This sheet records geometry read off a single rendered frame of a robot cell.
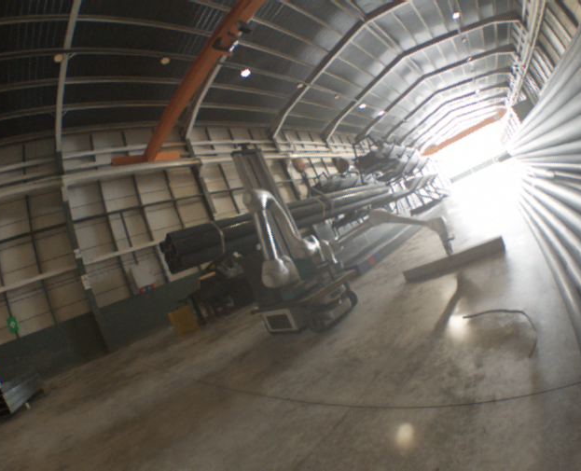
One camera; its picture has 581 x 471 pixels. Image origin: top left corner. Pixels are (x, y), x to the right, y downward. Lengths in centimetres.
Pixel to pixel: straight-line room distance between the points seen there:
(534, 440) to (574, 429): 11
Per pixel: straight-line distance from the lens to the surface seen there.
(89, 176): 1101
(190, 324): 635
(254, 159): 279
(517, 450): 85
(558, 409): 93
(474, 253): 253
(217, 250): 334
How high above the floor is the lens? 68
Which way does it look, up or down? 4 degrees up
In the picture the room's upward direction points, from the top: 24 degrees counter-clockwise
